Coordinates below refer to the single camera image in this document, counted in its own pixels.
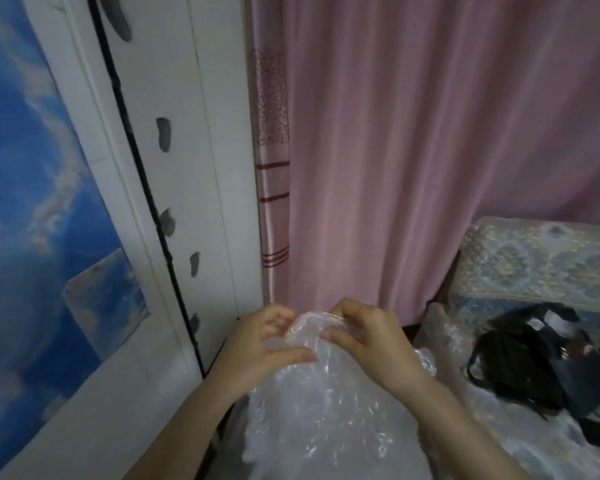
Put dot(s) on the person's right thumb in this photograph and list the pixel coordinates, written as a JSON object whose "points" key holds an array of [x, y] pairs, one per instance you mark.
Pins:
{"points": [[341, 337]]}

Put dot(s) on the person's left forearm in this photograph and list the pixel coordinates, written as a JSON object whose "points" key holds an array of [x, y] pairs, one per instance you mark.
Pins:
{"points": [[180, 434]]}

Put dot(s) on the patterned sofa cushion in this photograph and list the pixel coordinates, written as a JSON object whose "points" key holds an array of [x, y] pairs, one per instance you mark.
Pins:
{"points": [[540, 264]]}

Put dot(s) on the person's right forearm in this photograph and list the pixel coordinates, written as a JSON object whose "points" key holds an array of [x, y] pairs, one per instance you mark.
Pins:
{"points": [[460, 434]]}

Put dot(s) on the person's left hand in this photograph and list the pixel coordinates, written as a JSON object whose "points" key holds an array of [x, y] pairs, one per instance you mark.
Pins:
{"points": [[245, 344]]}

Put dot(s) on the black bag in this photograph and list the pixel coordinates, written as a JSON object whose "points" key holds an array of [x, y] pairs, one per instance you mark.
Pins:
{"points": [[515, 362]]}

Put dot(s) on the white door frame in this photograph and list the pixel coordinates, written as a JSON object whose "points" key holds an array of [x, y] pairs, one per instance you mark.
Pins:
{"points": [[175, 194]]}

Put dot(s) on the clear bubble wrap sheet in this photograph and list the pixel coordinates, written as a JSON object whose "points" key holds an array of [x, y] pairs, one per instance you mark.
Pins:
{"points": [[330, 409]]}

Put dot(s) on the blue sky wall poster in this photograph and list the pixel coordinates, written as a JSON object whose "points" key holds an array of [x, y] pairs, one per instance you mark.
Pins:
{"points": [[35, 219]]}

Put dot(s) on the person's right hand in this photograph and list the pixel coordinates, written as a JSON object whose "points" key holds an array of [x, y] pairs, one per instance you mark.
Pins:
{"points": [[380, 344]]}

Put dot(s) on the person's left thumb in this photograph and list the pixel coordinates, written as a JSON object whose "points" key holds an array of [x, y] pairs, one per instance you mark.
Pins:
{"points": [[290, 355]]}

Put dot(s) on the dark blue garment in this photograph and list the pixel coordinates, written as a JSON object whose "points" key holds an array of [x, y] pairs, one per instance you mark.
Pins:
{"points": [[575, 364]]}

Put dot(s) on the pink curtain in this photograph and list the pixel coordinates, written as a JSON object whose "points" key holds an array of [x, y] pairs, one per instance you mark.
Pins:
{"points": [[430, 144]]}

